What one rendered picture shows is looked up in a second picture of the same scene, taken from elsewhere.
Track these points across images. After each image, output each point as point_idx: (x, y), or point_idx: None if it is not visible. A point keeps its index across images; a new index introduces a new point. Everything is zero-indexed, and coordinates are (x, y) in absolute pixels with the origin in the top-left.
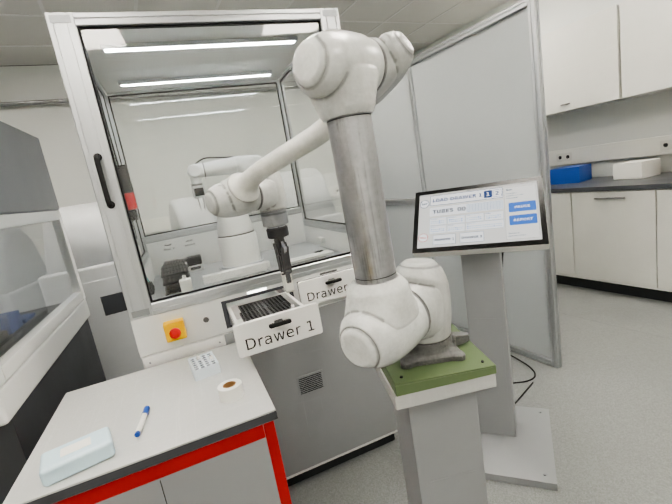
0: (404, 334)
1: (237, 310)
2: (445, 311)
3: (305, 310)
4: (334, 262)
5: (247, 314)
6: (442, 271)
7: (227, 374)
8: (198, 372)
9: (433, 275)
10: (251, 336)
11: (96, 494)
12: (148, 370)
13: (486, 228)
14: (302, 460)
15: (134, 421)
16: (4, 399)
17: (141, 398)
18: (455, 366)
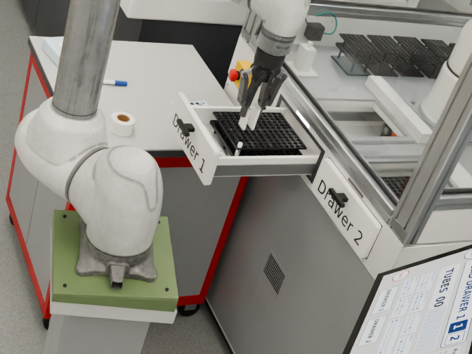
0: (28, 154)
1: (286, 119)
2: (93, 215)
3: (206, 146)
4: (366, 185)
5: (239, 114)
6: (114, 182)
7: (171, 130)
8: (171, 107)
9: (100, 170)
10: (178, 115)
11: (42, 79)
12: (214, 86)
13: (380, 343)
14: (230, 327)
15: (110, 79)
16: (137, 1)
17: (152, 82)
18: (66, 261)
